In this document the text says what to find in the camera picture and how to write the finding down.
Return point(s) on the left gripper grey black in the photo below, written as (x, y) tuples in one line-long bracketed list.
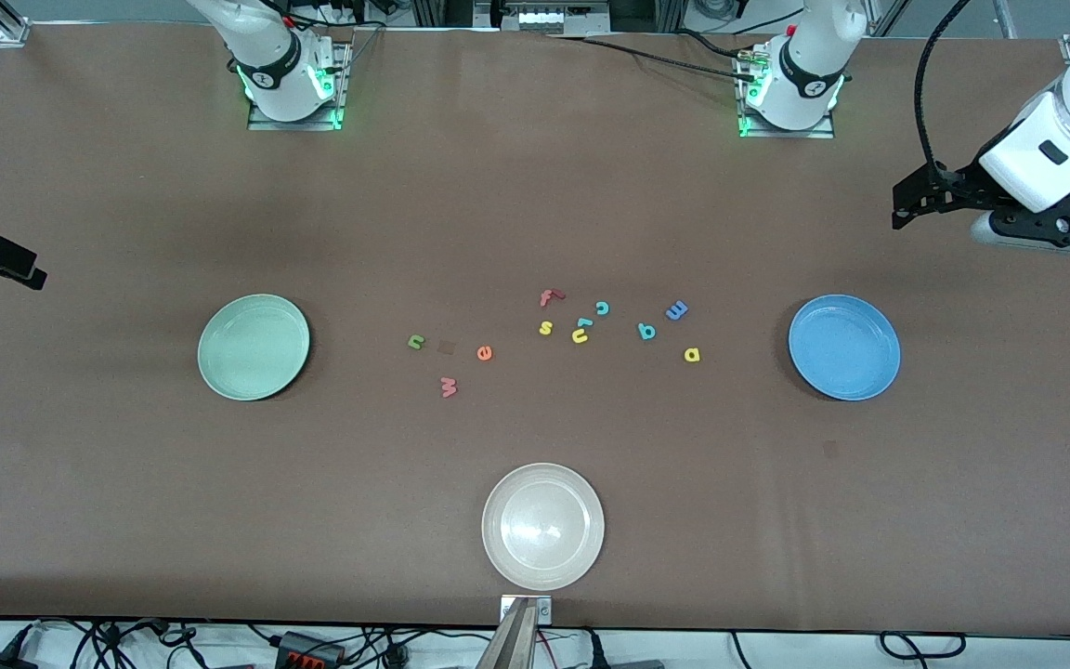
[(965, 179)]

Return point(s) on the blue foam letter m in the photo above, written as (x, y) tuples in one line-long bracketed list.
[(675, 311)]

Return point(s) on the teal foam letter a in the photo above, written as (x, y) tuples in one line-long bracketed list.
[(648, 334)]

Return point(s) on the red foam letter w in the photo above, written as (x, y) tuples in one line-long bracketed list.
[(448, 390)]

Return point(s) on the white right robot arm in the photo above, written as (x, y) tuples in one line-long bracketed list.
[(280, 88)]

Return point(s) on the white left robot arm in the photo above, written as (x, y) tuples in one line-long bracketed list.
[(804, 84)]

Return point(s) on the blue plate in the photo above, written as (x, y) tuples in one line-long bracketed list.
[(843, 348)]

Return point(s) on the pale green plate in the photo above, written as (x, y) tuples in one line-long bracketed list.
[(252, 348)]

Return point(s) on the brown table cover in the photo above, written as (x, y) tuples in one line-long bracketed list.
[(535, 186)]

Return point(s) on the red foam letter f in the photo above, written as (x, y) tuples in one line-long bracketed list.
[(546, 299)]

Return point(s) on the grey control box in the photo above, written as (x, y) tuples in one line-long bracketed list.
[(544, 19)]

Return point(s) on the black and red power strip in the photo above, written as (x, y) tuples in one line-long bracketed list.
[(307, 648)]

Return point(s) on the white plate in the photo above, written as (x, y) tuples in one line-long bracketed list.
[(516, 492)]

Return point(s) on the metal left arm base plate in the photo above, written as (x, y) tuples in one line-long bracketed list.
[(786, 134)]

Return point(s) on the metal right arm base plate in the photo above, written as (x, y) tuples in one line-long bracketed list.
[(293, 125)]

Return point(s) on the aluminium frame profile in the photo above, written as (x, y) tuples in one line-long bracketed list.
[(433, 11)]

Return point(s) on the small metal mast bracket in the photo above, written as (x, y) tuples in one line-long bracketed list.
[(544, 610)]

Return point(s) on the aluminium camera mast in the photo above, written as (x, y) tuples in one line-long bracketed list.
[(512, 646)]

